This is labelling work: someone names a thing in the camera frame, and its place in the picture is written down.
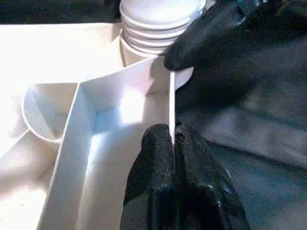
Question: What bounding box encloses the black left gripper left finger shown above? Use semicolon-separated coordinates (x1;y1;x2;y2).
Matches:
120;123;181;230

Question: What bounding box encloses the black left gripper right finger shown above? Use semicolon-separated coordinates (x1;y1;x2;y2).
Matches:
174;124;251;230

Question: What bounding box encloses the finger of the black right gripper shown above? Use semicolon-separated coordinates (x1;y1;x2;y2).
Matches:
164;0;269;72

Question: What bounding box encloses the white plastic table leg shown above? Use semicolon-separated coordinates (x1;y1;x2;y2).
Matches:
118;0;208;56

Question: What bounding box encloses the white plastic table top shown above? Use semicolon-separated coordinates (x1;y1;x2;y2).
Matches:
0;22;195;230

